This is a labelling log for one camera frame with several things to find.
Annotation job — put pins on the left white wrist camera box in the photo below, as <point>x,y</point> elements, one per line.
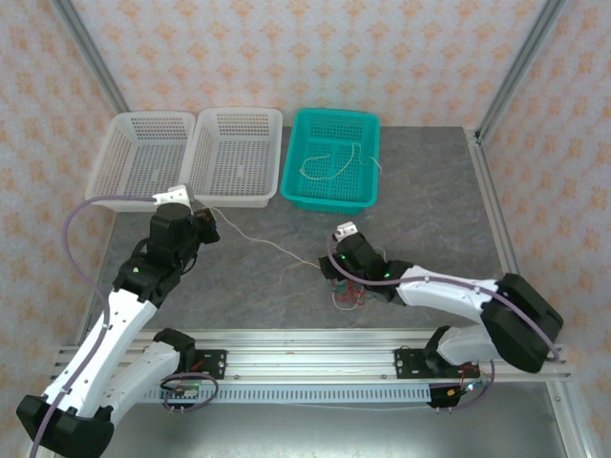
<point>174,194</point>

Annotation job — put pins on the black mounting plate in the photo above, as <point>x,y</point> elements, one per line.
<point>410,362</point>
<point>212,363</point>

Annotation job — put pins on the aluminium table side rail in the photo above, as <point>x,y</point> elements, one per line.
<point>496,229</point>

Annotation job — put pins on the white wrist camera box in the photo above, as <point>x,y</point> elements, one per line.
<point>345,230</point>
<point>174,194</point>

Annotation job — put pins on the controller board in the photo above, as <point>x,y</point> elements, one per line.
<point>183,392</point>
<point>470,387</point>

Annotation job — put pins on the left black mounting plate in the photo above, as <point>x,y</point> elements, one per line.
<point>212,363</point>

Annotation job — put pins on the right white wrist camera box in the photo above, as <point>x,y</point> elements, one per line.
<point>345,230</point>

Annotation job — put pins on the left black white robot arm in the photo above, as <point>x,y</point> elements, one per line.
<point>100,343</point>

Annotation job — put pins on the aluminium frame post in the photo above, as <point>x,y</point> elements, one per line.
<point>520,67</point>
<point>90,57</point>

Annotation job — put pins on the left controller board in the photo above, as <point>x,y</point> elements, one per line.
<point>183,392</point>

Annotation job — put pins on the right controller board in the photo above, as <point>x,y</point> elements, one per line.
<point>470,387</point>

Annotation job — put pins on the teal perforated plastic basket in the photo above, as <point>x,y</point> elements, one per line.
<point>324,129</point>

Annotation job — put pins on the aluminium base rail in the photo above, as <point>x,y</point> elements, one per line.
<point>310,355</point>

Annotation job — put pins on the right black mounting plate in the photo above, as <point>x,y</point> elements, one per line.
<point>410,362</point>

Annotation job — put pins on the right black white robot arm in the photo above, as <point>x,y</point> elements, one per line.
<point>448,293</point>

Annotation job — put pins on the white perforated plastic basket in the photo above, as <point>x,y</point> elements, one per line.
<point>234,157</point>
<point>138,157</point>

